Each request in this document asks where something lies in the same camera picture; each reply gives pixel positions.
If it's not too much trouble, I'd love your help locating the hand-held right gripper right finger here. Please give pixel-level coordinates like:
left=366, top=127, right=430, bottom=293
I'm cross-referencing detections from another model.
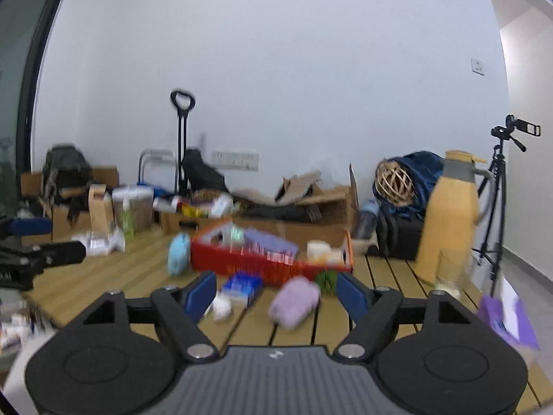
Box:
left=335, top=272, right=489, bottom=360

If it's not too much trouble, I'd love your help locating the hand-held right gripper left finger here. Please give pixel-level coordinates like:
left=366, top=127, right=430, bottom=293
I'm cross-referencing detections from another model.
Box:
left=65, top=271, right=219, bottom=361

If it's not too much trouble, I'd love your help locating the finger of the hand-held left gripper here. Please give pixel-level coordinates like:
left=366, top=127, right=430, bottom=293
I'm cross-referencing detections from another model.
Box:
left=0, top=216, right=54, bottom=239
left=28, top=241, right=87, bottom=274

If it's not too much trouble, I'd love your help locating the light blue plush toy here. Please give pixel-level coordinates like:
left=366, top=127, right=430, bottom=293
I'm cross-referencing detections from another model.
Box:
left=168, top=232, right=192, bottom=276

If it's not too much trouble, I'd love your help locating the purple fluffy plush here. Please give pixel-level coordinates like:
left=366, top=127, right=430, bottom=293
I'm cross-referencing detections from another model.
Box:
left=268, top=278, right=321, bottom=329

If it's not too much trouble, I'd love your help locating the red cardboard box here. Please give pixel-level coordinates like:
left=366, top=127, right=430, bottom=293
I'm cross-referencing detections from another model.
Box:
left=189, top=220, right=354, bottom=287

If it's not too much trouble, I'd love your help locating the white soft item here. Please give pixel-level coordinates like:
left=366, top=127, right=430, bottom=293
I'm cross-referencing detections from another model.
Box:
left=206, top=293, right=235, bottom=323

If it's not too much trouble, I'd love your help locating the green spiky ball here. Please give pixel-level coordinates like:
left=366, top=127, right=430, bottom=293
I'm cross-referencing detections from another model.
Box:
left=315, top=270, right=338, bottom=297

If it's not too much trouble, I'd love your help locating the brown cardboard box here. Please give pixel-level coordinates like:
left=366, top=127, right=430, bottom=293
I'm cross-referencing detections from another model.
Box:
left=20, top=168, right=120, bottom=243

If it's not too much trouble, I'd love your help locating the white plastic packet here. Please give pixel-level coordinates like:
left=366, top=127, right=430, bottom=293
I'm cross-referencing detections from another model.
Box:
left=73, top=229, right=127, bottom=257

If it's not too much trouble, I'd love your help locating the blue white sponge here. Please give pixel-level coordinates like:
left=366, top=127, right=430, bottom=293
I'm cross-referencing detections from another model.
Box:
left=222, top=272, right=264, bottom=308

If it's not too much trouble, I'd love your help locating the kraft paper carton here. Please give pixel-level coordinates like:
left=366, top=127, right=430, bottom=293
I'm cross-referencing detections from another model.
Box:
left=88, top=184, right=114, bottom=237

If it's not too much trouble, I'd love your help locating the trash bin with bag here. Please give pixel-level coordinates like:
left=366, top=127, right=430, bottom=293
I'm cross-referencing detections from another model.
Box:
left=0, top=293, right=58, bottom=357

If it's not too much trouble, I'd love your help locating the dark green backpack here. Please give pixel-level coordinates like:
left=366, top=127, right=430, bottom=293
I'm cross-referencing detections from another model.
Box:
left=40, top=144, right=94, bottom=226

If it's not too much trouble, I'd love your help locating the green spray bottle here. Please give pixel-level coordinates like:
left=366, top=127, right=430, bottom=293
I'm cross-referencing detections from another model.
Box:
left=120, top=194, right=136, bottom=241

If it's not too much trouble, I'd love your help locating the black case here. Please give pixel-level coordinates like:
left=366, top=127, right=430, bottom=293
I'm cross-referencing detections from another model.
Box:
left=379, top=215, right=425, bottom=261

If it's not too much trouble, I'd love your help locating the shallow cardboard box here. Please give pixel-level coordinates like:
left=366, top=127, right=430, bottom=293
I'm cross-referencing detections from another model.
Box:
left=159, top=189, right=235, bottom=235

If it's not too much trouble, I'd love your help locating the blue grey hair dryer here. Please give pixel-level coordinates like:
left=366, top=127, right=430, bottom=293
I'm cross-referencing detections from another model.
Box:
left=353, top=198, right=382, bottom=240

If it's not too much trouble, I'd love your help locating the large open cardboard box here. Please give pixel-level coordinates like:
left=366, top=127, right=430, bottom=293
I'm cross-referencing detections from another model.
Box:
left=232, top=163, right=360, bottom=231

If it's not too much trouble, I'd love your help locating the glass candle jar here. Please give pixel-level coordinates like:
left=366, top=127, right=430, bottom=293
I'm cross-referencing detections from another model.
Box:
left=433, top=248, right=470, bottom=300

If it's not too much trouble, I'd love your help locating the yellow thermos jug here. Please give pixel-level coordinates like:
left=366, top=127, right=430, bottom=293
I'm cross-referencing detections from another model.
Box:
left=416, top=150, right=494, bottom=287

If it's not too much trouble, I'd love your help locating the wicker rattan ball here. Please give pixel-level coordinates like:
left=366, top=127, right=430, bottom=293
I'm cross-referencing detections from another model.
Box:
left=374, top=159, right=416, bottom=205

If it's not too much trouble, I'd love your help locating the black bag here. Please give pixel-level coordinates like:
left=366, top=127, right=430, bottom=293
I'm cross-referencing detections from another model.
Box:
left=181, top=149, right=231, bottom=194

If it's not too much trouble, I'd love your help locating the glass door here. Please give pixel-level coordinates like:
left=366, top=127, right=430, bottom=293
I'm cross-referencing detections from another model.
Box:
left=0, top=0, right=74, bottom=225

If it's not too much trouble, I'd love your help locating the metal folding stool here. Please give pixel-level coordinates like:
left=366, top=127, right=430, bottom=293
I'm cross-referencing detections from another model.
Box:
left=139, top=149, right=178, bottom=192

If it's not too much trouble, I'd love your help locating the dark blue blanket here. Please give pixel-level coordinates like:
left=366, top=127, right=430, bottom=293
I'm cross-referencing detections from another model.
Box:
left=375, top=151, right=447, bottom=226

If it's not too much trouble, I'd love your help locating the purple tissue box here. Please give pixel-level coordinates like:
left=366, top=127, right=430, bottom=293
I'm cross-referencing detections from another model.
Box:
left=476, top=276, right=542, bottom=352

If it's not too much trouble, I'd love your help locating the white wall socket strip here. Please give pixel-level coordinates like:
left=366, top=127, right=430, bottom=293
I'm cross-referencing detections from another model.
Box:
left=211, top=151, right=260, bottom=170

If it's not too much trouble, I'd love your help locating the black trolley handle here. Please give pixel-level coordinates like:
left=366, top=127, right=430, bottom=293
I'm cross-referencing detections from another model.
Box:
left=170, top=90, right=196, bottom=196

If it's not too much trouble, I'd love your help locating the black camera tripod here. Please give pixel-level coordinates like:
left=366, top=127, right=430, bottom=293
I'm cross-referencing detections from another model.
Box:
left=472, top=114, right=542, bottom=287

